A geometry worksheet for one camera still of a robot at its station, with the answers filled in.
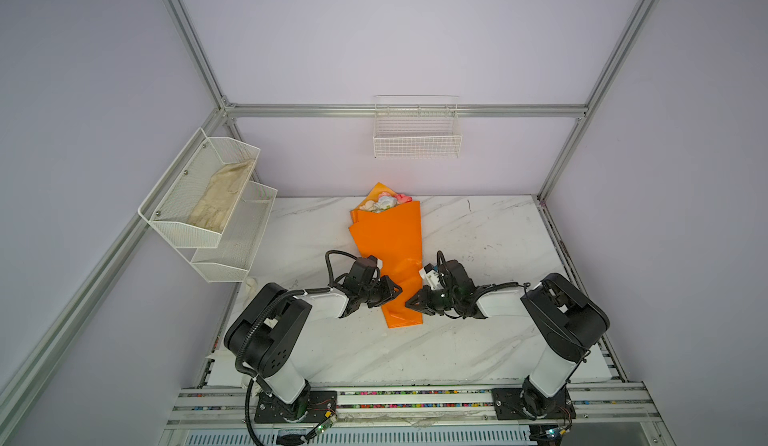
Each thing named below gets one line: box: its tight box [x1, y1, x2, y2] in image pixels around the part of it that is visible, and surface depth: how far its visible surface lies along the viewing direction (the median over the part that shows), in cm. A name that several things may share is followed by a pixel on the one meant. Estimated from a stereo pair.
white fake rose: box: [359, 196, 397, 213], surface depth 113 cm
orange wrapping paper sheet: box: [348, 182, 423, 328], surface depth 104 cm
